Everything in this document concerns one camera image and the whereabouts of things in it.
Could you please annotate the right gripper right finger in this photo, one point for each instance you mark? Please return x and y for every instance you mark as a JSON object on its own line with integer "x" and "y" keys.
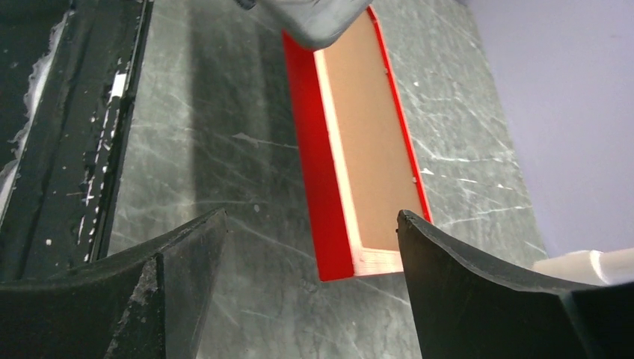
{"x": 467, "y": 303}

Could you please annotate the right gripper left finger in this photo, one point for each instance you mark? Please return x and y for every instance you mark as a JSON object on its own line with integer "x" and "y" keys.
{"x": 148, "y": 301}

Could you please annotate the orange wooden picture frame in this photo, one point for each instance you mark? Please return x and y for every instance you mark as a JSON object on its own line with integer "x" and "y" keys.
{"x": 337, "y": 257}

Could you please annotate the brown backing board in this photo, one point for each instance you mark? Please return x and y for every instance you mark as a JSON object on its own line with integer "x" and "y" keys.
{"x": 370, "y": 147}

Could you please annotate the white PVC pipe stand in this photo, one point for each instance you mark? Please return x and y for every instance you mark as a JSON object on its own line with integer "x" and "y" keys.
{"x": 590, "y": 267}

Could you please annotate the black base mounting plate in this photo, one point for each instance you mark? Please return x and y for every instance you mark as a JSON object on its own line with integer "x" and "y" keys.
{"x": 69, "y": 81}

